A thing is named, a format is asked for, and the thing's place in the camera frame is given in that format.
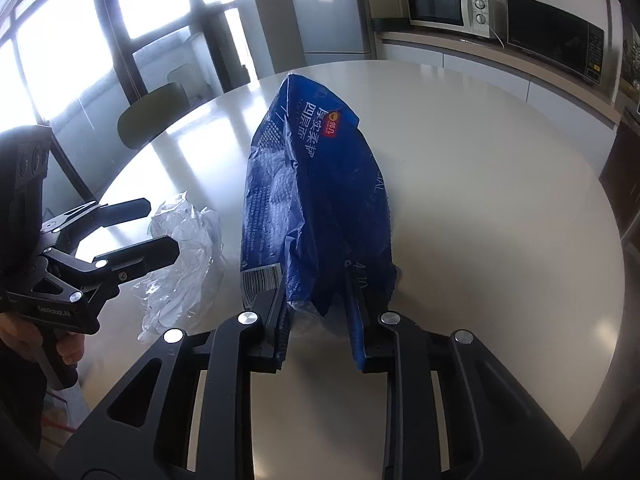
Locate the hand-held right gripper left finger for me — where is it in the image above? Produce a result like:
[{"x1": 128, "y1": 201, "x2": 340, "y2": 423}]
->
[{"x1": 37, "y1": 275, "x2": 294, "y2": 480}]

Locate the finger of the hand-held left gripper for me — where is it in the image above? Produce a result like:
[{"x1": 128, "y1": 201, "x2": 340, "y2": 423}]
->
[
  {"x1": 42, "y1": 198, "x2": 152, "y2": 242},
  {"x1": 47, "y1": 237, "x2": 181, "y2": 307}
]

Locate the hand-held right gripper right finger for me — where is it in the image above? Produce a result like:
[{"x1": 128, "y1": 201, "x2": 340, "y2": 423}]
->
[{"x1": 342, "y1": 272, "x2": 584, "y2": 480}]

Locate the clear plastic wrap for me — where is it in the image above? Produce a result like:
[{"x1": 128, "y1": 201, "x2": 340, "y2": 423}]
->
[{"x1": 130, "y1": 190, "x2": 226, "y2": 344}]

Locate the blue packaging bag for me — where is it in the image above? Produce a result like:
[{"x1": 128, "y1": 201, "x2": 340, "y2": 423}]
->
[{"x1": 240, "y1": 72, "x2": 399, "y2": 334}]

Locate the white plastic bag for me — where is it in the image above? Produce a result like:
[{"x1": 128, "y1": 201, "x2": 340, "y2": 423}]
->
[{"x1": 42, "y1": 384, "x2": 90, "y2": 442}]

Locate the person's left forearm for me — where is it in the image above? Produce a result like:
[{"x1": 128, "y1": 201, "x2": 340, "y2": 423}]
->
[{"x1": 0, "y1": 332, "x2": 57, "y2": 466}]

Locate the person's left hand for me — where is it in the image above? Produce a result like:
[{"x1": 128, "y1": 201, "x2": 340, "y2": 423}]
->
[{"x1": 0, "y1": 310, "x2": 84, "y2": 367}]

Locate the olive green chair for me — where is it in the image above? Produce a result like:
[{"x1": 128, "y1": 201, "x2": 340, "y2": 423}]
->
[{"x1": 117, "y1": 82, "x2": 190, "y2": 150}]

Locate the pale chair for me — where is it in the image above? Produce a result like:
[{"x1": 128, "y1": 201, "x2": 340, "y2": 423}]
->
[{"x1": 167, "y1": 63, "x2": 201, "y2": 99}]

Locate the silver refrigerator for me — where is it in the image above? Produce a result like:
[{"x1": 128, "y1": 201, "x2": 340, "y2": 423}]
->
[{"x1": 282, "y1": 0, "x2": 379, "y2": 69}]

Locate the white kitchen counter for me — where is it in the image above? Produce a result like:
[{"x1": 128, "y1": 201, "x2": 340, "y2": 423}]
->
[{"x1": 375, "y1": 27, "x2": 627, "y2": 162}]

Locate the dark wooden cabinet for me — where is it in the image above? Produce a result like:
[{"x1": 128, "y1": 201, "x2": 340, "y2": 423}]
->
[{"x1": 598, "y1": 109, "x2": 640, "y2": 247}]

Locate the white microwave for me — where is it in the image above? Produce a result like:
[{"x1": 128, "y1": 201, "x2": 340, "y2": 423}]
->
[{"x1": 404, "y1": 0, "x2": 507, "y2": 39}]

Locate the black microwave oven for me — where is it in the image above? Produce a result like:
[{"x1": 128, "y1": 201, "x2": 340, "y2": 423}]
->
[{"x1": 505, "y1": 0, "x2": 606, "y2": 85}]

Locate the green potted plant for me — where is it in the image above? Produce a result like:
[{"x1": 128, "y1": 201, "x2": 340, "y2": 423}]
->
[{"x1": 622, "y1": 24, "x2": 640, "y2": 82}]

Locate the white power cable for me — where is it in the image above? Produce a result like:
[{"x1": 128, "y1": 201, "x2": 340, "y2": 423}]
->
[{"x1": 486, "y1": 0, "x2": 507, "y2": 50}]

